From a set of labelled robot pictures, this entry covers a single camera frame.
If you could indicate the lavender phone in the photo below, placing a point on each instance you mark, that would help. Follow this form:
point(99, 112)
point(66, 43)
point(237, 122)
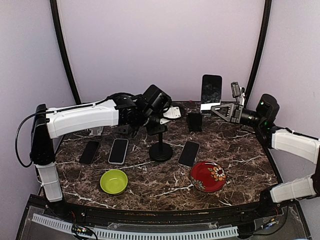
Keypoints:
point(118, 151)

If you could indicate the purple phone dark screen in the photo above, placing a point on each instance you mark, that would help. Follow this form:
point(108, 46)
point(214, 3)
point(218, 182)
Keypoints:
point(89, 153)

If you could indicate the white folding phone stand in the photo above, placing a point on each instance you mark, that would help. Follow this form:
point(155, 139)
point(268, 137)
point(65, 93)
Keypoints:
point(96, 131)

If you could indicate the black left frame post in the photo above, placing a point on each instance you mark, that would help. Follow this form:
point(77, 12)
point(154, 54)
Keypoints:
point(63, 51)

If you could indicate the black front rail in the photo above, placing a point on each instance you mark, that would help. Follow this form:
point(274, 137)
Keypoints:
point(90, 212)

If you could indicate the black phone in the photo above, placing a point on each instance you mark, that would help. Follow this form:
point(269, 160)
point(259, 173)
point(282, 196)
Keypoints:
point(211, 91)

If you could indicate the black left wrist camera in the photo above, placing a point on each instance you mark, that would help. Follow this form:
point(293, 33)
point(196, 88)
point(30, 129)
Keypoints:
point(157, 99)

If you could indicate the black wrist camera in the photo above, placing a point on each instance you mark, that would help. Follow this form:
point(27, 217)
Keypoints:
point(267, 110)
point(157, 99)

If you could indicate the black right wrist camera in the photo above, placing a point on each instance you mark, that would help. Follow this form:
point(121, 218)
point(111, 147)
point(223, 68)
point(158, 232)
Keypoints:
point(267, 110)

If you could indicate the lime green bowl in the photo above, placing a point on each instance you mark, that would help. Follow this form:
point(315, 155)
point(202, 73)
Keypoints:
point(114, 182)

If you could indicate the red floral plate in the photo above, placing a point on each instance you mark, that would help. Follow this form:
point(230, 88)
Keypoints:
point(208, 177)

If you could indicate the phone in clear case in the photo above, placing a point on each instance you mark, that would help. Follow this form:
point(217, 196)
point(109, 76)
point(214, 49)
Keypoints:
point(189, 153)

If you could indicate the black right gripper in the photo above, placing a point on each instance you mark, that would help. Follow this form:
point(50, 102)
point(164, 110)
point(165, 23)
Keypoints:
point(236, 112)

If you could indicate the black right frame post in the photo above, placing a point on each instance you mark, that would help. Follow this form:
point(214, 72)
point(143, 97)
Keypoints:
point(259, 48)

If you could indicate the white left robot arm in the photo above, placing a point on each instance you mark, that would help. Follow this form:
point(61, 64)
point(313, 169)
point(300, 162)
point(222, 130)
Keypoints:
point(119, 109)

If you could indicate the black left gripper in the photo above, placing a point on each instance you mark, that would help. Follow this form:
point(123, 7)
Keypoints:
point(154, 131)

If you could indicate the white slotted cable duct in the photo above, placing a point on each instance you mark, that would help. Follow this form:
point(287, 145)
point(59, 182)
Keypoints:
point(136, 232)

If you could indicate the black frame post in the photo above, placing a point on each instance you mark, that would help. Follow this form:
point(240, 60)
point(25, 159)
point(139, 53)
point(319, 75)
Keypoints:
point(63, 51)
point(259, 48)

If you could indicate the black pole phone stand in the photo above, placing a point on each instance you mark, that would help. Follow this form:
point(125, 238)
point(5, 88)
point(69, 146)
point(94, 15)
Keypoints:
point(159, 151)

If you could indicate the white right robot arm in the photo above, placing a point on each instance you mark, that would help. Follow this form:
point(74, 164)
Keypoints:
point(296, 155)

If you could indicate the black folding phone stand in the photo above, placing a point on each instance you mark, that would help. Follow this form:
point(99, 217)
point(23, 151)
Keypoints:
point(194, 122)

